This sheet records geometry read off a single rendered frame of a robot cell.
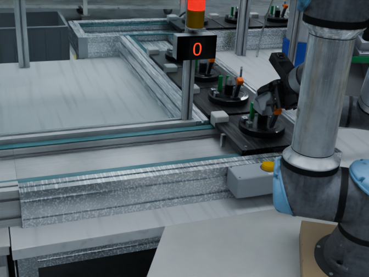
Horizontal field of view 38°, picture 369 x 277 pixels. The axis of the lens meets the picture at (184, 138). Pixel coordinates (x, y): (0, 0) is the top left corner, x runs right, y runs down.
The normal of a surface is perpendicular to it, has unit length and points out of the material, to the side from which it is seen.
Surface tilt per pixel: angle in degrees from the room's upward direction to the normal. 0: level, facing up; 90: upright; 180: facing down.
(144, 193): 90
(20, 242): 0
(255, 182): 90
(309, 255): 4
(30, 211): 90
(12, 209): 90
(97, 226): 0
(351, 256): 75
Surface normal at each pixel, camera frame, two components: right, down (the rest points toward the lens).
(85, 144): 0.33, 0.42
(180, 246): 0.05, -0.90
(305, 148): -0.58, 0.31
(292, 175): -0.75, 0.23
